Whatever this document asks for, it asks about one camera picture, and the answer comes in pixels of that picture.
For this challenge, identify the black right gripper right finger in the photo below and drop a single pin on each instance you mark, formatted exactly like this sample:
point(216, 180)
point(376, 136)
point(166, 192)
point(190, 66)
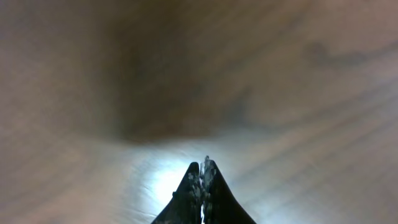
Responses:
point(219, 203)

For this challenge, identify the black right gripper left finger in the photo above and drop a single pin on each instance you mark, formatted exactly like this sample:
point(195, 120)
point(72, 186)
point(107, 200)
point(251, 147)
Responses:
point(185, 205)

